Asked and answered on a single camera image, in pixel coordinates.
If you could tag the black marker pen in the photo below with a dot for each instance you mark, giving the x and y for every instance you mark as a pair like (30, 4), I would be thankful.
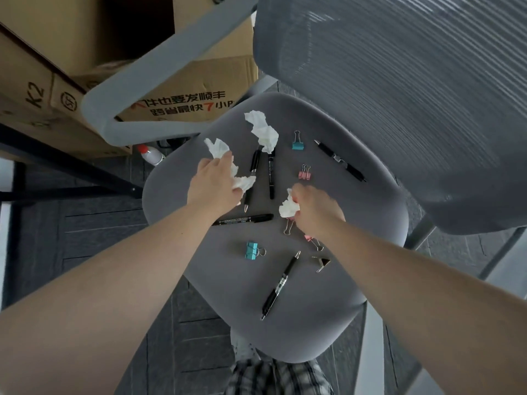
(247, 219)
(271, 176)

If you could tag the person's right forearm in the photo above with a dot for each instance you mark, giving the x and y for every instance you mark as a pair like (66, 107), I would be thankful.
(411, 292)

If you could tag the black desk frame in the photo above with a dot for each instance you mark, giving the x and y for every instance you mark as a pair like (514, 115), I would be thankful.
(61, 160)

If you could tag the grey chair armrest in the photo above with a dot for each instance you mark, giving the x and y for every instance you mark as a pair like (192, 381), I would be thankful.
(164, 65)

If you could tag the person's right hand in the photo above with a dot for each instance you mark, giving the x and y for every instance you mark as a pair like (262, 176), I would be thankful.
(319, 211)

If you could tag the plain brown cardboard box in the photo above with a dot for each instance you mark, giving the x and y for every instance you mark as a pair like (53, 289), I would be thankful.
(214, 32)

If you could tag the grey mesh chair backrest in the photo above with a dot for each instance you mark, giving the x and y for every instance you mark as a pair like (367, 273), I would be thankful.
(411, 98)

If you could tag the long crumpled white tissue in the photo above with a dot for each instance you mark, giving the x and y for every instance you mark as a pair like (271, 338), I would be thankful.
(263, 131)

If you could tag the person's right fingers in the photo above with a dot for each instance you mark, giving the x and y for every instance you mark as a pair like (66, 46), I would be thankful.
(299, 193)

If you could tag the black clear-barrel gel pen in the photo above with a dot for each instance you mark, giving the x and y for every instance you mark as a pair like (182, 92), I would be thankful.
(280, 285)

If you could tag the person's left forearm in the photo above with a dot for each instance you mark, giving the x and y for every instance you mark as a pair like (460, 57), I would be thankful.
(103, 292)

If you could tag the grey chair frame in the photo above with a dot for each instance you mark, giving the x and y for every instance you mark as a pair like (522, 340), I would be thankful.
(420, 232)

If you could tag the plaid trousers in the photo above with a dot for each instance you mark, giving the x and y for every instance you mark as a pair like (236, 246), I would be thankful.
(276, 378)

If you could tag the large brown cardboard box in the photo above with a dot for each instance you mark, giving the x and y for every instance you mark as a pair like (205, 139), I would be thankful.
(29, 78)

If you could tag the white bottle with red cap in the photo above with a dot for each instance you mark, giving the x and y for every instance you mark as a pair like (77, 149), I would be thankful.
(151, 155)

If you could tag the teal binder clip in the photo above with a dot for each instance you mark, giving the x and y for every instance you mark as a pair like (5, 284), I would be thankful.
(252, 250)
(298, 144)

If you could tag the person's left thumb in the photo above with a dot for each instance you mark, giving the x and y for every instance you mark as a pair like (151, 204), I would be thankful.
(238, 197)

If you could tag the black clip pen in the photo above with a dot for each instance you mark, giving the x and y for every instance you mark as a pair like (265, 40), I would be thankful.
(339, 160)

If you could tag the large white tissue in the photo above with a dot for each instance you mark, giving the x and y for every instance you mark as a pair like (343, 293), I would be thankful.
(218, 148)

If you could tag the printed brown cardboard box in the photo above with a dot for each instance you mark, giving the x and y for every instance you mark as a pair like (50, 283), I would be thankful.
(197, 90)

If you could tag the person's left hand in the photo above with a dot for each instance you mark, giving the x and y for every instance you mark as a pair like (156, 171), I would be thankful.
(212, 187)

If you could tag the small white tissue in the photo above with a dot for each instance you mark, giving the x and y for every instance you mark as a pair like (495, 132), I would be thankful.
(288, 208)

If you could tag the grey chair seat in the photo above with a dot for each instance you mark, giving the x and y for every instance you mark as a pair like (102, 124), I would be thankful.
(337, 279)

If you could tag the black binder clip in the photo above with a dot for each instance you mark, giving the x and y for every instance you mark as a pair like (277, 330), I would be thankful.
(323, 263)

